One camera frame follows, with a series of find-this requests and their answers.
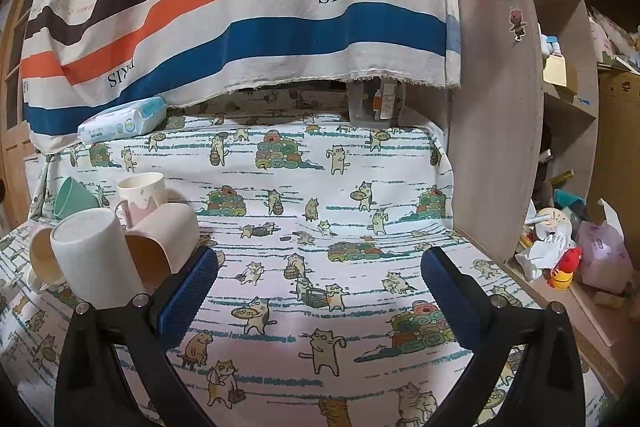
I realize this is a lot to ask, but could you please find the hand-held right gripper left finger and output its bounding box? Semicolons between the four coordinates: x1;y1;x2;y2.
55;245;220;427

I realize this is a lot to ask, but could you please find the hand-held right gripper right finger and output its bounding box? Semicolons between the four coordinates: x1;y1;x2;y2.
421;246;586;427

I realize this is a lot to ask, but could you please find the white cup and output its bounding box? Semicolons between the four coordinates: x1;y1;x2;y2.
50;210;146;310

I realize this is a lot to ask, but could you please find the beige cup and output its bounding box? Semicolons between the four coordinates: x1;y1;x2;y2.
124;206;200;294

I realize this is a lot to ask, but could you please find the green cup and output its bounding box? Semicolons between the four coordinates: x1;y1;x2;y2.
54;176;102;222

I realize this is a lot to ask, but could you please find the crumpled white tissue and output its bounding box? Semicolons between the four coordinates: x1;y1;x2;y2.
515;232;576;282

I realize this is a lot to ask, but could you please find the pink drip pattern mug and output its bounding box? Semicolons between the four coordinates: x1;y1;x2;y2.
110;172;165;229

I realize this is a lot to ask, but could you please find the red and yellow toy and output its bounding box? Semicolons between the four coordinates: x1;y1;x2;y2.
549;247;584;290

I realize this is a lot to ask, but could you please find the cat print tablecloth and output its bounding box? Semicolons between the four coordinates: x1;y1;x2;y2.
0;88;608;427

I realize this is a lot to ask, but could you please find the pink tissue pack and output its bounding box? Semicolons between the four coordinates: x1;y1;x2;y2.
575;199;633;294

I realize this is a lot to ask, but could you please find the wet wipes pack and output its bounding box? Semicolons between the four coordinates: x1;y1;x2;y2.
78;96;167;145

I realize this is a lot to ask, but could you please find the wooden shelf unit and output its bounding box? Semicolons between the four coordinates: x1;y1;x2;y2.
445;0;631;398

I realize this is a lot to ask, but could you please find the clear plastic container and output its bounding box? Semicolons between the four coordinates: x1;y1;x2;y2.
347;80;405;128

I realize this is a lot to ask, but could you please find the cardboard box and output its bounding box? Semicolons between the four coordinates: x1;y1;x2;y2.
595;57;640;228

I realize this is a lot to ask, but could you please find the wooden cabinet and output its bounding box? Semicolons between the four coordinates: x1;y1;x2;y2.
0;0;56;238

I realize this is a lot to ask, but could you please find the cartoon sticker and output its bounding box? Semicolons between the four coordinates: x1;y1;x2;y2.
508;6;528;42

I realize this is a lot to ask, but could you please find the striped cloth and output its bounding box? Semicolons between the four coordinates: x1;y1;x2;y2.
20;0;462;154

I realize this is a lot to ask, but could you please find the cream cup with handle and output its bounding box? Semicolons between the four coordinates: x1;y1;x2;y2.
26;227;67;294

